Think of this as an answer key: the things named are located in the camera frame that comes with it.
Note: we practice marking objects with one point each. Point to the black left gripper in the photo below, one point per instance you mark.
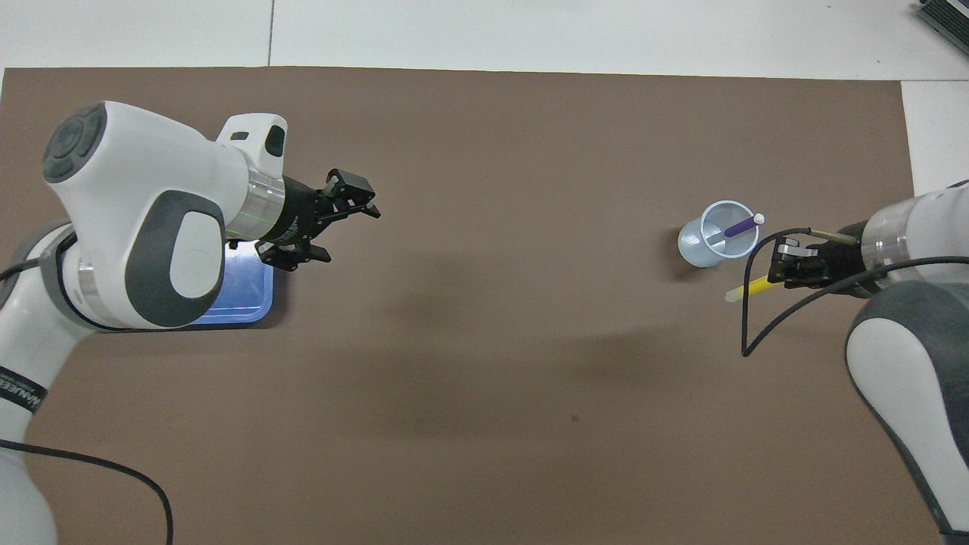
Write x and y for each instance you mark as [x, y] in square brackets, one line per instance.
[295, 216]

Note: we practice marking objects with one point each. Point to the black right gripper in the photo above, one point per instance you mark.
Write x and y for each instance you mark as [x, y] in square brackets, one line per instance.
[848, 261]

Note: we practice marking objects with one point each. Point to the yellow pen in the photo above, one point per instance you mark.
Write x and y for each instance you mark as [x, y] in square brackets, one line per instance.
[753, 288]

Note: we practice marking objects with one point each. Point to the purple pen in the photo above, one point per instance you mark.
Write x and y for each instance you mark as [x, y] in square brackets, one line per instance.
[738, 228]

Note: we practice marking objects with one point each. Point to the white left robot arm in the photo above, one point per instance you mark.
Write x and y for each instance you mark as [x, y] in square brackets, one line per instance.
[136, 166]

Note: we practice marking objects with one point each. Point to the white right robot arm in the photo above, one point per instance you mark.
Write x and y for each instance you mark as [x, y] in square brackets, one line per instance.
[908, 363]

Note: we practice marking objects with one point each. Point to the blue plastic tray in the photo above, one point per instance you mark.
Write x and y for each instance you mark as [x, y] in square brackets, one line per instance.
[246, 295]

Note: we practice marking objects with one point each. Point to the translucent plastic cup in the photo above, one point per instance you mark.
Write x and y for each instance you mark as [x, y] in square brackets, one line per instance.
[693, 250]

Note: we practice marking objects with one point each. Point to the brown table mat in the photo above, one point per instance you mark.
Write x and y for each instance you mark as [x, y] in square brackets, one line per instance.
[484, 378]

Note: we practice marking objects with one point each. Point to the grey ribbed device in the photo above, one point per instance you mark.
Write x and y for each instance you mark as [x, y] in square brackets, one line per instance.
[950, 19]

